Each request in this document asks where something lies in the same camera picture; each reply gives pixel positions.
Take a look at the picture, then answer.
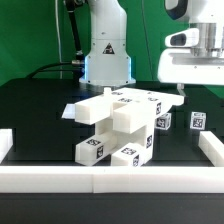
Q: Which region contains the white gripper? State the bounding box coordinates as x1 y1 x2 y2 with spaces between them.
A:
157 49 224 97

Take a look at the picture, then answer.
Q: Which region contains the white tagged cube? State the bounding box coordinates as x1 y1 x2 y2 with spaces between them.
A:
190 112 206 130

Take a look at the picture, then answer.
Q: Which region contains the white chair back frame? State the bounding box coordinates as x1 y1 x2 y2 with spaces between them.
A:
75 88 184 134

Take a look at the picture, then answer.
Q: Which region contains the white chair seat part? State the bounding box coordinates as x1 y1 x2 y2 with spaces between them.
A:
95 119 154 163

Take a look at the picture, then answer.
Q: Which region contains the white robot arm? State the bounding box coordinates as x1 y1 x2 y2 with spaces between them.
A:
65 0 224 89

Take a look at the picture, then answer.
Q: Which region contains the white marker sheet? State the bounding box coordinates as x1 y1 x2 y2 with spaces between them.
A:
62 104 75 119

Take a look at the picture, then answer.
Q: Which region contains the white block left edge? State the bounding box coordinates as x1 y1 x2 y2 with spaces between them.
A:
0 129 13 163

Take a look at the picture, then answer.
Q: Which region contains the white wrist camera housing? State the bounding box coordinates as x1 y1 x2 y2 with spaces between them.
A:
165 28 199 48

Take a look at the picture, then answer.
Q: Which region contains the white obstacle wall bar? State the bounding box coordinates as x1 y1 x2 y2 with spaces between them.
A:
198 131 224 167

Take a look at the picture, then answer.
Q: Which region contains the black cable on table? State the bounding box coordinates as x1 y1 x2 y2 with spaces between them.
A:
25 60 84 80

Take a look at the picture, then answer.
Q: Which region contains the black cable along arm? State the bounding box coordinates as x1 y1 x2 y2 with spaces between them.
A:
63 0 84 61

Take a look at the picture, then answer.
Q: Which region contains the white thin cable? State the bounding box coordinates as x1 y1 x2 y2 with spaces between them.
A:
54 0 64 80

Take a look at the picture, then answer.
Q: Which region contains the white front rail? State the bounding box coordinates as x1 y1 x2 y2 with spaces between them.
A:
0 166 224 193

